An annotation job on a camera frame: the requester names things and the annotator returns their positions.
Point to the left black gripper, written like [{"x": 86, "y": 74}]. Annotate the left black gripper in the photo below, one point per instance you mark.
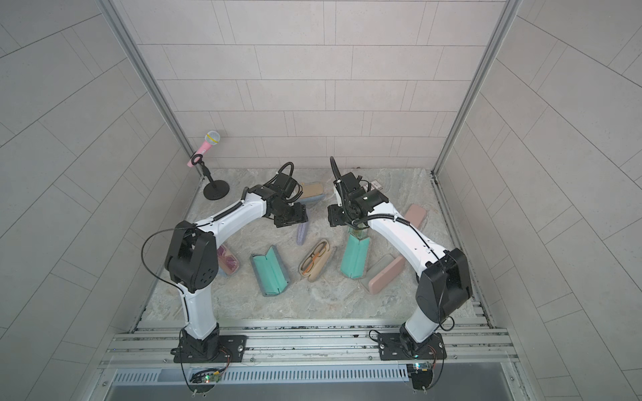
[{"x": 301, "y": 215}]

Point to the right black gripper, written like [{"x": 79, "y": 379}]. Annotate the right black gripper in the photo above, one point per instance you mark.
[{"x": 334, "y": 215}]

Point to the tan blue glasses case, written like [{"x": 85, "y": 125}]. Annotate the tan blue glasses case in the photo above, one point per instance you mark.
[{"x": 312, "y": 192}]

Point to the purple fabric glasses case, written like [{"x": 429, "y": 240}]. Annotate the purple fabric glasses case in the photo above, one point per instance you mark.
[{"x": 302, "y": 232}]

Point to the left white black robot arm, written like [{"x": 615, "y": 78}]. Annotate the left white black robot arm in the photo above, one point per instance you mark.
[{"x": 192, "y": 257}]

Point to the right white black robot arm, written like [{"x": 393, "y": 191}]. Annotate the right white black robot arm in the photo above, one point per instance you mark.
[{"x": 444, "y": 275}]

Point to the teal folding glasses case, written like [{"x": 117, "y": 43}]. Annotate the teal folding glasses case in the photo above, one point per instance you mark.
[{"x": 355, "y": 257}]

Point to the pink grey open case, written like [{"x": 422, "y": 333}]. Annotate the pink grey open case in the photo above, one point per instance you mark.
[{"x": 382, "y": 273}]

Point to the beige open glasses case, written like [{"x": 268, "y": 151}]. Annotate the beige open glasses case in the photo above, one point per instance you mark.
[{"x": 319, "y": 268}]

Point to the teal open glasses case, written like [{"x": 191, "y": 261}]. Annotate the teal open glasses case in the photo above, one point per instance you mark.
[{"x": 272, "y": 276}]

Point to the blue case pink glasses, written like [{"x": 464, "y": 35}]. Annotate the blue case pink glasses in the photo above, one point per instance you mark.
[{"x": 227, "y": 261}]

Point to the small pink card box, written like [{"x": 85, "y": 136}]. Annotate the small pink card box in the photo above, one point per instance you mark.
[{"x": 375, "y": 185}]

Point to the black microphone stand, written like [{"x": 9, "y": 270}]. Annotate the black microphone stand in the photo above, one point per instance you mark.
[{"x": 215, "y": 189}]

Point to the pink toy microphone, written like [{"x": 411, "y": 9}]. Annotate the pink toy microphone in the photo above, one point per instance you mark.
[{"x": 211, "y": 139}]

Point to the right circuit board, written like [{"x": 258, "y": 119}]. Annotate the right circuit board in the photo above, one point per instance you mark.
[{"x": 420, "y": 376}]

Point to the circuit board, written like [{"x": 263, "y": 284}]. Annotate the circuit board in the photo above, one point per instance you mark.
[
  {"x": 420, "y": 376},
  {"x": 208, "y": 376}
]

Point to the left circuit board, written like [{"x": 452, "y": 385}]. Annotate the left circuit board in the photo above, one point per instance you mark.
[{"x": 208, "y": 376}]

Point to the orange frame glasses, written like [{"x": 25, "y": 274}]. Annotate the orange frame glasses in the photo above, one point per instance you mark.
[{"x": 308, "y": 264}]

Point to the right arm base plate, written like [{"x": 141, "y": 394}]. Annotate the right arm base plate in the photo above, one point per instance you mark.
[{"x": 399, "y": 346}]

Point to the aluminium rail frame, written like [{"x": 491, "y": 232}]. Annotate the aluminium rail frame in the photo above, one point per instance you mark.
[{"x": 301, "y": 351}]

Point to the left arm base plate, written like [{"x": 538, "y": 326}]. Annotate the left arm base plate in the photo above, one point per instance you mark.
[{"x": 209, "y": 349}]

